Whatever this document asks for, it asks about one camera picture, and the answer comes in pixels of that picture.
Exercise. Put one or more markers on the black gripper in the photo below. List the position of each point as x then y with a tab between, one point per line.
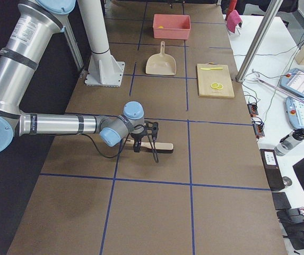
137	137

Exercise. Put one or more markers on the wooden hand brush black bristles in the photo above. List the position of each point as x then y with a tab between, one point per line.
160	147

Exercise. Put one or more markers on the beige plastic dustpan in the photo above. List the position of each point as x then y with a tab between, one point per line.
161	63

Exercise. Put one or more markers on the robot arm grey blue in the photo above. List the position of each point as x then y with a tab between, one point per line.
19	59

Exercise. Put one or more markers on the pink plastic bin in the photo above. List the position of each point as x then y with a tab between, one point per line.
176	26

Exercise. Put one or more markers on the wooden cutting board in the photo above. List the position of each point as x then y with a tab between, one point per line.
206	78

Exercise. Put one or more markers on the toy lemon slice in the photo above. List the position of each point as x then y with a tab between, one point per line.
219	87
215	85

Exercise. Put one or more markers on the yellow plastic toy knife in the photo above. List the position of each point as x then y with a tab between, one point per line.
211	68

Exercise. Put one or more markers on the orange connector board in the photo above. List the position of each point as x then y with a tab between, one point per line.
252	107
258	127

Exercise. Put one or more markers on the metal rod with green tip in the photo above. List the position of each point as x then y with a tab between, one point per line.
281	90

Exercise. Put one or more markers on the black box with labels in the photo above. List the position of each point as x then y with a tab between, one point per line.
272	170

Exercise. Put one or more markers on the magenta cloth on stand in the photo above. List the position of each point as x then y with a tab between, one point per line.
234	22

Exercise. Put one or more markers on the clear water bottle black cap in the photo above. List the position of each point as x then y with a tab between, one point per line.
289	142

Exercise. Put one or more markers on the far teach pendant tablet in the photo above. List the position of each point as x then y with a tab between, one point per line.
293	81

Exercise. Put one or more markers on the white mounting post with base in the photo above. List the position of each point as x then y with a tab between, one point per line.
103	69

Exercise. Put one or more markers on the aluminium frame post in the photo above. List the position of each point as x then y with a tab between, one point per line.
265	24

